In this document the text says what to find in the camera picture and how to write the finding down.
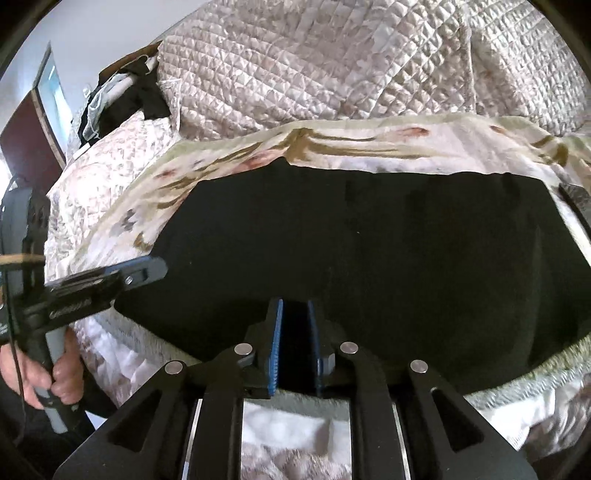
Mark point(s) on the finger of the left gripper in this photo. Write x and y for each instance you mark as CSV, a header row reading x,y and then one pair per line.
x,y
88,275
138,272

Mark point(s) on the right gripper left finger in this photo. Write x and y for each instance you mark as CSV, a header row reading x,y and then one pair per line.
x,y
185,422

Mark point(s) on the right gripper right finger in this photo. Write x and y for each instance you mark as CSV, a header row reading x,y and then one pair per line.
x,y
407,423

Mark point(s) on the black pants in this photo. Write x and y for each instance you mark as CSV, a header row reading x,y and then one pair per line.
x,y
475,274

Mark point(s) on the left hand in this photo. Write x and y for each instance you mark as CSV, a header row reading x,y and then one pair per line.
x,y
66,381

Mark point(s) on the white floral bed sheet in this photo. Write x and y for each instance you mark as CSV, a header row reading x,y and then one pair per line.
x,y
109,206

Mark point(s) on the dark red wooden door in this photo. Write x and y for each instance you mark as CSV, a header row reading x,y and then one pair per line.
x,y
29,146

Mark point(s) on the dark clothes pile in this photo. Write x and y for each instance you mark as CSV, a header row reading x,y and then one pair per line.
x,y
131,88

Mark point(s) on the quilted beige comforter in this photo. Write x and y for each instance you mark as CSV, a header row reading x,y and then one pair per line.
x,y
236,67

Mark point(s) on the floral fleece blanket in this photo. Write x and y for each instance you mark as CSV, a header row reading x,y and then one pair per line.
x,y
546,410

